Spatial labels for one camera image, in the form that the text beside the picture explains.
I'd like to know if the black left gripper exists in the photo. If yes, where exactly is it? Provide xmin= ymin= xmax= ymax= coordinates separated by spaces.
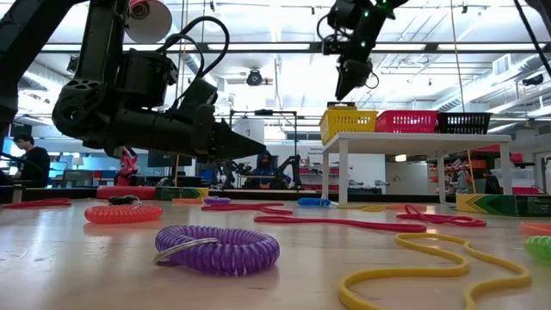
xmin=105 ymin=102 xmax=267 ymax=164

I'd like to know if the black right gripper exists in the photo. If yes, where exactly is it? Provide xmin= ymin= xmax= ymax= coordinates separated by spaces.
xmin=334 ymin=40 xmax=375 ymax=102

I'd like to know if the yellow plastic basket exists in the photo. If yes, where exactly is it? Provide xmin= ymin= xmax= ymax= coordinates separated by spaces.
xmin=319 ymin=107 xmax=380 ymax=146

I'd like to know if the red plastic basket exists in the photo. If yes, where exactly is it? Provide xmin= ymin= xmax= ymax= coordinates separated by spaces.
xmin=374 ymin=109 xmax=440 ymax=134

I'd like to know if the blue coil wristband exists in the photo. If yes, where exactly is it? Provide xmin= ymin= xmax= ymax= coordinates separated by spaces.
xmin=296 ymin=196 xmax=332 ymax=208

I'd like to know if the black plastic basket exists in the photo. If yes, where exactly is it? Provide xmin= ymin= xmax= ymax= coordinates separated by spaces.
xmin=436 ymin=112 xmax=493 ymax=135

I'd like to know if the black coil wristband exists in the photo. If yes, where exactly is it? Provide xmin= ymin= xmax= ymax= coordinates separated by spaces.
xmin=107 ymin=195 xmax=141 ymax=206

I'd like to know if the orange coil wristband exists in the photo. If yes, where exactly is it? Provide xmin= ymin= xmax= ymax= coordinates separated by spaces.
xmin=84 ymin=204 xmax=164 ymax=225

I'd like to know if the green coil wristband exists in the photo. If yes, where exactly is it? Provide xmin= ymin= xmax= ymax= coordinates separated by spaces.
xmin=523 ymin=235 xmax=551 ymax=263

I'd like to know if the red desk lamp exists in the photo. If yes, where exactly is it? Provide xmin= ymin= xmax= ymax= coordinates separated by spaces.
xmin=96 ymin=0 xmax=173 ymax=200

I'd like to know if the black office chair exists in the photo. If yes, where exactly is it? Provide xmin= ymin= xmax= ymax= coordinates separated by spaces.
xmin=481 ymin=170 xmax=503 ymax=195

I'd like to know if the person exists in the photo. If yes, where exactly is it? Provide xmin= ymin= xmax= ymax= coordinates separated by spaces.
xmin=11 ymin=133 xmax=52 ymax=189
xmin=243 ymin=150 xmax=294 ymax=190

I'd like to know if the black overhead light beam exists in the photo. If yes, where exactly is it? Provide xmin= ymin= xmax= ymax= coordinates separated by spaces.
xmin=40 ymin=40 xmax=548 ymax=55

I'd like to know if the black computer monitor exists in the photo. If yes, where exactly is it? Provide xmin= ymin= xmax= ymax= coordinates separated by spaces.
xmin=148 ymin=150 xmax=194 ymax=169

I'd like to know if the white metal shelf riser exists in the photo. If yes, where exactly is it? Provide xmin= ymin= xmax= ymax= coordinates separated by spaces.
xmin=321 ymin=132 xmax=514 ymax=210

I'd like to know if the yellow rubber band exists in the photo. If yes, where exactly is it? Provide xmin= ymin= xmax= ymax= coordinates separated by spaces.
xmin=335 ymin=203 xmax=387 ymax=214
xmin=337 ymin=232 xmax=533 ymax=310

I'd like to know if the red storage shelf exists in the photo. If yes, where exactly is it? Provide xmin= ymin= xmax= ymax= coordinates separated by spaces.
xmin=428 ymin=145 xmax=542 ymax=195

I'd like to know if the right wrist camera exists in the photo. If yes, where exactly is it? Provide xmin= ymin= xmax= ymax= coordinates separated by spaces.
xmin=320 ymin=32 xmax=345 ymax=56

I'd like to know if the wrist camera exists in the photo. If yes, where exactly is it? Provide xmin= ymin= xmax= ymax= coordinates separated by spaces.
xmin=320 ymin=32 xmax=345 ymax=56
xmin=175 ymin=77 xmax=220 ymax=114

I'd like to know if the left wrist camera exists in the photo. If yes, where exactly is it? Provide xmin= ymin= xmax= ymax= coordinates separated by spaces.
xmin=175 ymin=77 xmax=220 ymax=114

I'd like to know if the black round camera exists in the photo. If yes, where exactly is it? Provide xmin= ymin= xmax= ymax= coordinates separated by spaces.
xmin=245 ymin=68 xmax=263 ymax=87

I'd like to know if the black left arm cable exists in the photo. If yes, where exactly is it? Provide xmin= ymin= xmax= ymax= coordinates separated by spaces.
xmin=157 ymin=15 xmax=231 ymax=111

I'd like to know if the black table edge rail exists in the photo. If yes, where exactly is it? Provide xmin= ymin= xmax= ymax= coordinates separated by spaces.
xmin=0 ymin=185 xmax=551 ymax=213

